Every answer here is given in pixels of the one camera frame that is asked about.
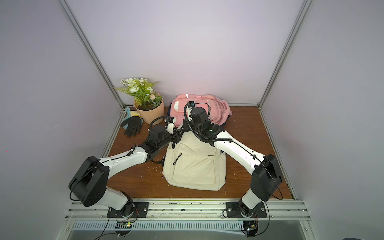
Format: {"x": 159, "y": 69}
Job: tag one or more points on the navy blue backpack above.
{"x": 169, "y": 112}

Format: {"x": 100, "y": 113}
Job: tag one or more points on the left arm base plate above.
{"x": 134, "y": 209}

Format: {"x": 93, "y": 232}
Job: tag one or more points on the corner aluminium profile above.
{"x": 286, "y": 49}
{"x": 68, "y": 12}

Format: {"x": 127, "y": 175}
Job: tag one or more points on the right circuit board with cable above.
{"x": 255, "y": 228}

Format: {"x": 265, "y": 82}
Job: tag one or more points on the terracotta flower pot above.
{"x": 150, "y": 114}

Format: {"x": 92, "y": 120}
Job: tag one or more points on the green white artificial plant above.
{"x": 145, "y": 97}

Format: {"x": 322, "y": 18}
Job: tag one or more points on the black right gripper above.
{"x": 188, "y": 106}

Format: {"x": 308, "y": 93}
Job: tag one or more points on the circuit board with cable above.
{"x": 121, "y": 229}
{"x": 255, "y": 228}

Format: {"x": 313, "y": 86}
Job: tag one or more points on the yellow sponge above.
{"x": 135, "y": 114}

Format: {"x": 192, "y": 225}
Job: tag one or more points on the left corner aluminium profile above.
{"x": 68, "y": 12}

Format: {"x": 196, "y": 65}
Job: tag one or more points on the right corner aluminium profile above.
{"x": 286, "y": 49}

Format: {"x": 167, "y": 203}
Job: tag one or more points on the left circuit board with cable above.
{"x": 121, "y": 229}

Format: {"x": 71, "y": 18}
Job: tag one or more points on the pink backpack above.
{"x": 219, "y": 109}

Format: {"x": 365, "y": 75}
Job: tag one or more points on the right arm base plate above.
{"x": 237, "y": 210}

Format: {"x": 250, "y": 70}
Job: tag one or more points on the cream canvas backpack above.
{"x": 193, "y": 164}

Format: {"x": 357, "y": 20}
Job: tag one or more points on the black work glove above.
{"x": 132, "y": 125}

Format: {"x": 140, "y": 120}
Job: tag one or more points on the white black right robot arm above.
{"x": 265, "y": 171}

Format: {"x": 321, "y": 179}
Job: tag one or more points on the aluminium mounting rail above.
{"x": 157, "y": 209}

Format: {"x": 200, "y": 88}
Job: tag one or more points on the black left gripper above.
{"x": 176, "y": 137}

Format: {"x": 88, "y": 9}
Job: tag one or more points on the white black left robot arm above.
{"x": 89, "y": 184}

